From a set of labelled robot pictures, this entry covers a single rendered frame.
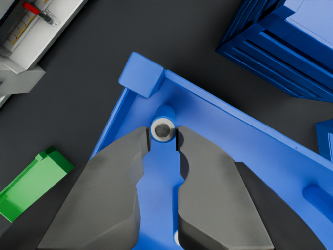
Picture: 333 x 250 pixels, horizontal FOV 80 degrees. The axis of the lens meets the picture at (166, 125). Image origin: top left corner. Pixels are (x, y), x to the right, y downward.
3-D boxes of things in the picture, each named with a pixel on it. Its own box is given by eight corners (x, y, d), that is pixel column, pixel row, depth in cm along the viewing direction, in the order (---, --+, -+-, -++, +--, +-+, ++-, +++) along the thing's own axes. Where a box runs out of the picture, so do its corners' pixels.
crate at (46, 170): (52, 145, 72) (37, 153, 64) (93, 184, 75) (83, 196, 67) (1, 195, 77) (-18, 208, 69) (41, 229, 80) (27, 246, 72)
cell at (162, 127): (178, 109, 19) (183, 125, 12) (169, 126, 19) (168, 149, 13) (161, 100, 19) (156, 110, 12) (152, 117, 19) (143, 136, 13)
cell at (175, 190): (193, 188, 21) (202, 235, 14) (184, 202, 21) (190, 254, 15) (178, 180, 21) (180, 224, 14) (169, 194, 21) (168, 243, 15)
